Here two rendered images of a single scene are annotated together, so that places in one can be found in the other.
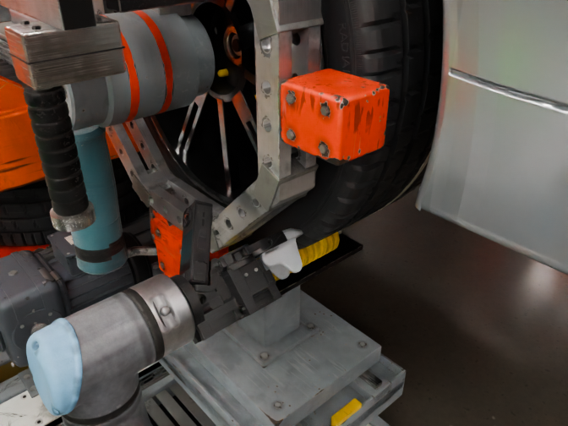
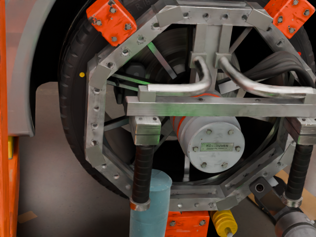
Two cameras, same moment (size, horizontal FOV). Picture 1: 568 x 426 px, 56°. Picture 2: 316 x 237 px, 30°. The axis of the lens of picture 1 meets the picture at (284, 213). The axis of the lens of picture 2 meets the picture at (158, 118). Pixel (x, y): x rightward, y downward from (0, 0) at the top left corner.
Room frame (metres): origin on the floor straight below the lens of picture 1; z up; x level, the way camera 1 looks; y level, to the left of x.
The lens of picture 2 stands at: (0.23, 1.34, 1.46)
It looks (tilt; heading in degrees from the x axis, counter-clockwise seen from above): 26 degrees down; 299
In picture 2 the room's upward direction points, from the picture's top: 6 degrees clockwise
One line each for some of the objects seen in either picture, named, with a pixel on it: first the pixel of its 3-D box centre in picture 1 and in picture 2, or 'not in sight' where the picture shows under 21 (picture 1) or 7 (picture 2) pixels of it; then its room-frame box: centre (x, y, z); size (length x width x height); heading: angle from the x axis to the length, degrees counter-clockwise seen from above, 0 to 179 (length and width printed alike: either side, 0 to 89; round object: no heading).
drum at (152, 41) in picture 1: (125, 67); (205, 126); (0.72, 0.22, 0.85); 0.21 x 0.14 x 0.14; 131
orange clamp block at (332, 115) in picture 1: (332, 114); not in sight; (0.54, -0.05, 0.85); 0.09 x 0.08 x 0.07; 41
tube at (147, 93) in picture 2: not in sight; (176, 60); (0.76, 0.32, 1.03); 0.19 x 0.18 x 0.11; 131
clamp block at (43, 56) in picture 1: (68, 48); (302, 123); (0.51, 0.20, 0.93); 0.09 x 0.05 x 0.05; 131
